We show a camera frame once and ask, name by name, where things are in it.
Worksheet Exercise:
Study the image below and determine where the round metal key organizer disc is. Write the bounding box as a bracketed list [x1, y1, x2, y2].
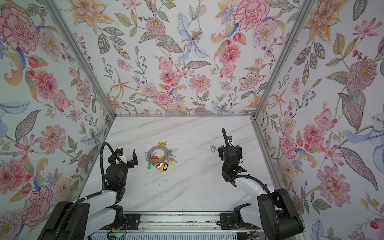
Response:
[145, 141, 179, 172]

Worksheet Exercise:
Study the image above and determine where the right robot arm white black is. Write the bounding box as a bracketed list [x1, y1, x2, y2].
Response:
[218, 129, 305, 240]

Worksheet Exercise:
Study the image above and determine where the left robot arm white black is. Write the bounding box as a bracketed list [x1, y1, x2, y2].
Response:
[38, 149, 138, 240]

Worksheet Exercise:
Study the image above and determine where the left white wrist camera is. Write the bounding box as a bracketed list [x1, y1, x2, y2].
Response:
[115, 148, 124, 160]

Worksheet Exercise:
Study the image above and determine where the left black corrugated cable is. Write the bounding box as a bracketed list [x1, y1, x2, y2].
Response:
[98, 141, 118, 193]

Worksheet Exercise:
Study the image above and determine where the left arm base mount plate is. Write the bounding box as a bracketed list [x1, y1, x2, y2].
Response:
[101, 213, 141, 231]

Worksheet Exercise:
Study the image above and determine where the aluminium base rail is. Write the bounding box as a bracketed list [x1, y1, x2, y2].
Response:
[47, 210, 307, 234]

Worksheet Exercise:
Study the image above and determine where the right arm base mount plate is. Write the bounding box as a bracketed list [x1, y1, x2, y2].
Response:
[216, 213, 261, 231]

